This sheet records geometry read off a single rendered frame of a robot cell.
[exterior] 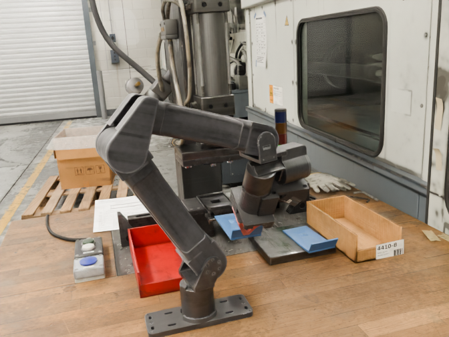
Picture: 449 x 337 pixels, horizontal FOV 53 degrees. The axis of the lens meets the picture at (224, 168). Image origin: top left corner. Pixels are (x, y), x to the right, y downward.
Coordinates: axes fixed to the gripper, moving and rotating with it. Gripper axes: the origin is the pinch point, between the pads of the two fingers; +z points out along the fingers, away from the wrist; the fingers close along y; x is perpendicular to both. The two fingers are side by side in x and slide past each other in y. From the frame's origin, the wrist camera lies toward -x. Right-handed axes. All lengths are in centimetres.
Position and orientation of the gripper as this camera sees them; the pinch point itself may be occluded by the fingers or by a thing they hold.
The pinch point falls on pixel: (246, 231)
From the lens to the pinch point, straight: 99.8
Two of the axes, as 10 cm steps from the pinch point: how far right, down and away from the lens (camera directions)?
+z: -1.2, 7.0, 7.0
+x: -9.6, 1.1, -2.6
